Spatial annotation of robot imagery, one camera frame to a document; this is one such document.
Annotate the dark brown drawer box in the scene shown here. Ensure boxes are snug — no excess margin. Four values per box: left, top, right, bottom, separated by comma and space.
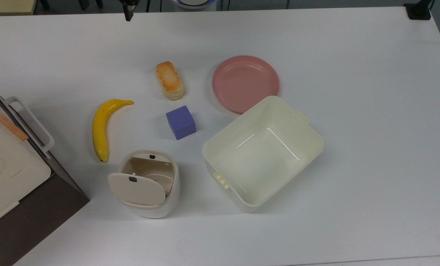
0, 81, 90, 266

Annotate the orange tape strip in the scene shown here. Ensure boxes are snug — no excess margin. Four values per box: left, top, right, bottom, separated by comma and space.
0, 108, 29, 142

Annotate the small beige trash can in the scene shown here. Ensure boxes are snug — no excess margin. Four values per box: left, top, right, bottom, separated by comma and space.
107, 150, 180, 219

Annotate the black table clamp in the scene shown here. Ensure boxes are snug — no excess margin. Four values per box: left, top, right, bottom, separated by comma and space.
403, 0, 433, 20

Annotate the cream plastic bin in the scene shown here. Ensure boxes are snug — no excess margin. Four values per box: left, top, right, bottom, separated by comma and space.
202, 96, 324, 214

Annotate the yellow banana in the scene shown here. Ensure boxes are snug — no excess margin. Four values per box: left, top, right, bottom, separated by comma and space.
92, 99, 134, 163

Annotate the purple cube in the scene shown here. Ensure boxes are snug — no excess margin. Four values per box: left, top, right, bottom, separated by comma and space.
166, 105, 197, 140

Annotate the white drawer handle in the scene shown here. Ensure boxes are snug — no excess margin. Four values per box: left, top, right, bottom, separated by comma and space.
4, 96, 55, 160

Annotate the toasted bread loaf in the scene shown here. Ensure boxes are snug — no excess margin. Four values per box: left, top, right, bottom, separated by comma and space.
155, 61, 185, 101

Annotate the beige trash can lid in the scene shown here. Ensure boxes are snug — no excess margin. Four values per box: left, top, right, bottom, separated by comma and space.
107, 172, 166, 207

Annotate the pink plate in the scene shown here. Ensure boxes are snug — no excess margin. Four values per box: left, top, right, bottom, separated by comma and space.
212, 55, 280, 114

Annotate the yellowish wooden desk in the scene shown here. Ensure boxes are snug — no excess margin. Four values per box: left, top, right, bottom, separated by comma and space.
0, 0, 37, 16

